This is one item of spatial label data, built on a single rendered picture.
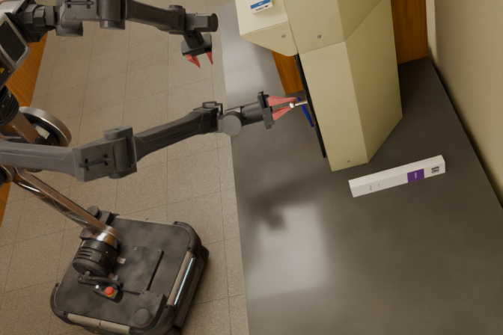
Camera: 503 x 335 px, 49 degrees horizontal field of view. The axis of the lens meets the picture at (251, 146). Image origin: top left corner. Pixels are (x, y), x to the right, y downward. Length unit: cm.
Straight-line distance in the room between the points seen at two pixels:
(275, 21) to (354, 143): 48
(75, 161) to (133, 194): 194
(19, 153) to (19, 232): 210
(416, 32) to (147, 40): 262
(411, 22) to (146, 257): 151
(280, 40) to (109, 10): 41
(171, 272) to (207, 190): 64
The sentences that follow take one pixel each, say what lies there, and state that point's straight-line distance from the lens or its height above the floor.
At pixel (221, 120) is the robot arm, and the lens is 147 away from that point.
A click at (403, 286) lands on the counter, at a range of 145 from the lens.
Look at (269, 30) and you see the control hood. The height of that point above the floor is 150.
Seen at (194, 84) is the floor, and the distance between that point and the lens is 358.
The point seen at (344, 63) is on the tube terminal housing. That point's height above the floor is 134.
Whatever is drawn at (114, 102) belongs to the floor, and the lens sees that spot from 376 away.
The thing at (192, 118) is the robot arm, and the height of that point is 126.
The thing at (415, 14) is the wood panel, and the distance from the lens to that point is 181.
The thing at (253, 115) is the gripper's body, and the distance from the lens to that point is 153.
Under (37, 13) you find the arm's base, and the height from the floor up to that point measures 148.
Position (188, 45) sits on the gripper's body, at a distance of 182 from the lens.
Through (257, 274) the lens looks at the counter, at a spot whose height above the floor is 94.
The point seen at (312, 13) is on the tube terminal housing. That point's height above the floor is 151.
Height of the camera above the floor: 226
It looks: 47 degrees down
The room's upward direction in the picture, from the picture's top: 24 degrees counter-clockwise
